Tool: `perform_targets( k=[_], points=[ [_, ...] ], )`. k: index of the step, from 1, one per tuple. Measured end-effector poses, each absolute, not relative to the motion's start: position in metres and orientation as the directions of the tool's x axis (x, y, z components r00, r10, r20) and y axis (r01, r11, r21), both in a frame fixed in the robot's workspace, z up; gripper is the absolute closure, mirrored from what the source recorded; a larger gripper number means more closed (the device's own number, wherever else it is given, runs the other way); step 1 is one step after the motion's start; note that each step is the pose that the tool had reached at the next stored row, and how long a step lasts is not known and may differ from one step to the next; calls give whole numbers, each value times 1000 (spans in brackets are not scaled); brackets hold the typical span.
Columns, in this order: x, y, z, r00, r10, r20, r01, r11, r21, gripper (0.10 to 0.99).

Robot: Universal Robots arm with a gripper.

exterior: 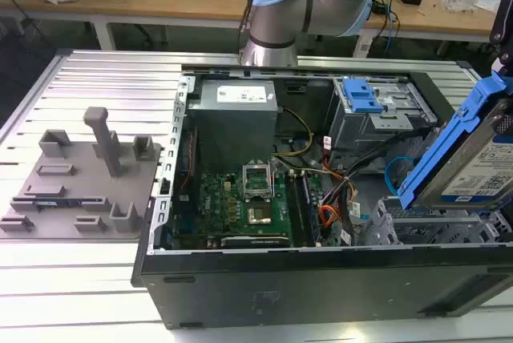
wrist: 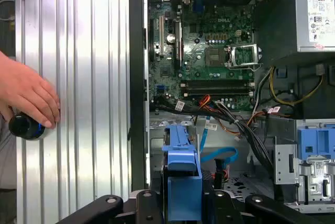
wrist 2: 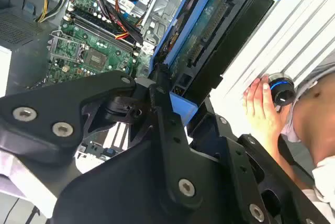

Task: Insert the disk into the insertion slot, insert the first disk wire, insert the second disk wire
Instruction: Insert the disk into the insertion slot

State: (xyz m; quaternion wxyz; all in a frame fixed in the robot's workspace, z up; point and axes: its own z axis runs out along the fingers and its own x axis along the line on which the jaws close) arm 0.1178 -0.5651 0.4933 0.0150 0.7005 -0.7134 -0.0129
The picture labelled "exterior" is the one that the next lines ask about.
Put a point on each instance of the hard disk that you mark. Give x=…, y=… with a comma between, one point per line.
x=473, y=166

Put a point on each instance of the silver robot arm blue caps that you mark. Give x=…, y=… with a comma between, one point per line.
x=276, y=18

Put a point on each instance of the metal disk bay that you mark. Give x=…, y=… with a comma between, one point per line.
x=437, y=227

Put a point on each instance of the RAM stick in slot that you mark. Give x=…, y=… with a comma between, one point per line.
x=312, y=211

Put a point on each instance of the blue drive bay latch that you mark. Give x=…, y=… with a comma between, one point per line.
x=362, y=98

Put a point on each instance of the metal optical drive cage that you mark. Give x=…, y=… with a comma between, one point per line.
x=352, y=130

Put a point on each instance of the grey power supply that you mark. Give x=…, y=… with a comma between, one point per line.
x=232, y=130

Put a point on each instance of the CPU socket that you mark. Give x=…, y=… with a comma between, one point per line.
x=261, y=215

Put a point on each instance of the black graphics card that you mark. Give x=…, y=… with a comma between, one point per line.
x=252, y=241

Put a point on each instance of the green motherboard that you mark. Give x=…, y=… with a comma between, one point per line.
x=216, y=207

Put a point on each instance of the wooden desk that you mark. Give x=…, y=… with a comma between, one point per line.
x=160, y=2

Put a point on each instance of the black PC case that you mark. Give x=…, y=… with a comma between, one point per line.
x=280, y=295

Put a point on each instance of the grey parts rack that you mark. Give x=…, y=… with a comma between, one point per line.
x=80, y=182

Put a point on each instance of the RAM stick on rack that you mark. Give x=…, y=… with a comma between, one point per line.
x=60, y=202

